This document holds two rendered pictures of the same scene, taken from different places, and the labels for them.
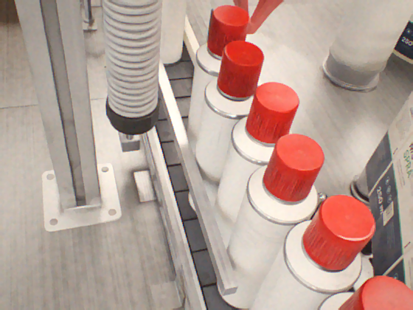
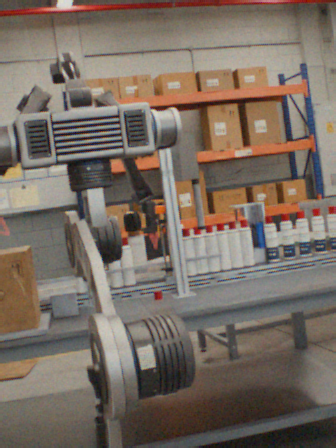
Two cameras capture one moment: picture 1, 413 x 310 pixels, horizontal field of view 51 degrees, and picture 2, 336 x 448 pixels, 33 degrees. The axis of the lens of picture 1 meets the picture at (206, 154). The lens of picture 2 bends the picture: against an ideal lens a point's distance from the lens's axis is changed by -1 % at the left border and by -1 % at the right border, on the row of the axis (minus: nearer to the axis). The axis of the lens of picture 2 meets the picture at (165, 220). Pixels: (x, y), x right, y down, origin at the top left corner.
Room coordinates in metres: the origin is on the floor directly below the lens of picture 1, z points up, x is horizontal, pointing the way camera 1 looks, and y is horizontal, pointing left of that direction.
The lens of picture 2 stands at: (-0.28, 2.37, 1.26)
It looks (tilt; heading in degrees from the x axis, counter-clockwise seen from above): 3 degrees down; 285
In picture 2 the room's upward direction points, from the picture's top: 8 degrees counter-clockwise
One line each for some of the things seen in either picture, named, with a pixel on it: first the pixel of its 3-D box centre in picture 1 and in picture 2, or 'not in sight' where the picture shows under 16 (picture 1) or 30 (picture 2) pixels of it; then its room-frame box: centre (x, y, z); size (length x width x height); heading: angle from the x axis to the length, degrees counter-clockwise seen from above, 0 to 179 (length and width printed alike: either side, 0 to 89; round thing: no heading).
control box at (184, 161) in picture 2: not in sight; (177, 157); (0.26, 0.06, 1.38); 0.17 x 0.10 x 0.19; 79
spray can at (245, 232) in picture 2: not in sight; (246, 242); (0.05, -0.12, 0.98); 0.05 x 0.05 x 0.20
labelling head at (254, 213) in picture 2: not in sight; (250, 233); (0.04, -0.23, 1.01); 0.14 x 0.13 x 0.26; 24
